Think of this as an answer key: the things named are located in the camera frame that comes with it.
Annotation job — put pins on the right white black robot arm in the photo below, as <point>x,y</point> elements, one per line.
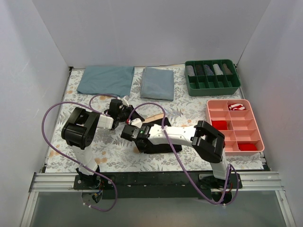
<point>206,140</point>

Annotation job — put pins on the grey blue folded cloth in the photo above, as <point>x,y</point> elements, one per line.
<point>157,84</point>

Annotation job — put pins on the grey white rolled sock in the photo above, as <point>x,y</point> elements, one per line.
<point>217,69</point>

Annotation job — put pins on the teal folded cloth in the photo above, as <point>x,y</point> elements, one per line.
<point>113,80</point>

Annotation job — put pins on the pink divided organizer box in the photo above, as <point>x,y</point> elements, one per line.
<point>242,125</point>

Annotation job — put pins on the blue striped rolled sock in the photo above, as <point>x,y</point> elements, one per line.
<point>208,70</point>

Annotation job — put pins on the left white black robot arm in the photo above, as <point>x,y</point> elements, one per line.
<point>80,128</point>

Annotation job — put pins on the black underwear beige waistband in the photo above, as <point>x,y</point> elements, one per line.
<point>159,145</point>

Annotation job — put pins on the green divided organizer box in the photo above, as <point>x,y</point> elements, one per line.
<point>216,85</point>

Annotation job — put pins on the red white striped rolled garment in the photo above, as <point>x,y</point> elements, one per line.
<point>236,107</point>

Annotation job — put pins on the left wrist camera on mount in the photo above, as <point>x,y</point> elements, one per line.
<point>125,100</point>

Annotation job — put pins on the aluminium frame rail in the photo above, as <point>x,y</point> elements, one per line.
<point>63,182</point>

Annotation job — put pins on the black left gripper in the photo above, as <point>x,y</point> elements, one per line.
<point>129,112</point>

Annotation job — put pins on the brown rolled sock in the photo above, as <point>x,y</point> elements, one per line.
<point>227,68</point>

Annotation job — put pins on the black rolled sock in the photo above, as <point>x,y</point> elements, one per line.
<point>199,70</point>

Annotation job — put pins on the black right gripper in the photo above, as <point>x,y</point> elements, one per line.
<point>128,132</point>

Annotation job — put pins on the white striped rolled sock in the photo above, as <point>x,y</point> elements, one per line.
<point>190,70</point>

